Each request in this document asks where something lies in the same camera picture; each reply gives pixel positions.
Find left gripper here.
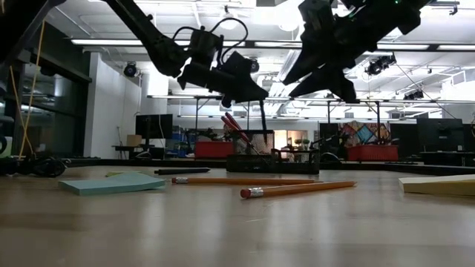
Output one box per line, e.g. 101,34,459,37
177,52,269,108

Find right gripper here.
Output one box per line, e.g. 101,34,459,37
282,0,378,104

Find black pen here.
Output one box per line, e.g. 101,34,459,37
154,167,212,176
258,99,269,145

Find yellow pencil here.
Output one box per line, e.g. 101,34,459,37
240,180,358,200
171,177,323,186

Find blue sticky note pad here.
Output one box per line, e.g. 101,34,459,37
59,171,167,197

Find black mesh desk organizer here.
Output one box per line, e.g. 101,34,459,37
225,128,321,175

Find red plastic bin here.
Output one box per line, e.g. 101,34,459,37
194,140,235,160
347,145,400,162

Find black computer monitor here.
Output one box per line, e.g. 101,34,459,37
416,118,465,152
134,113,174,140

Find cardboard box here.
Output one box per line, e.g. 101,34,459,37
125,133,143,148

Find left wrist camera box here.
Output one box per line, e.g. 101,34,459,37
189,27,224,70

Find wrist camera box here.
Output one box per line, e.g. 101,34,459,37
300,0,334,38
189,27,224,70

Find white ring ceiling lamp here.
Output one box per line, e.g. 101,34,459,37
219,14,240,31

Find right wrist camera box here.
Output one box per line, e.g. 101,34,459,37
300,0,334,38

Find black metal table frame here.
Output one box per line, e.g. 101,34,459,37
66,157,475,176

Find yellow cable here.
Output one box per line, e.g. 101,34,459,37
7,18,46,159

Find black cable bundle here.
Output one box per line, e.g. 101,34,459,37
1,152,71,179

